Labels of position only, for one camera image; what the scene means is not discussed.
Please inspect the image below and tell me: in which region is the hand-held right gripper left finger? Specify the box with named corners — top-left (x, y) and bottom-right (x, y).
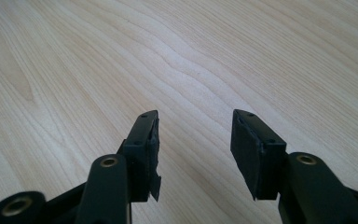
top-left (117, 109), bottom-right (163, 203)

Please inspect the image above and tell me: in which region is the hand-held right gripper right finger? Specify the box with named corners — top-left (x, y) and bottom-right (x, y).
top-left (229, 108), bottom-right (289, 202)

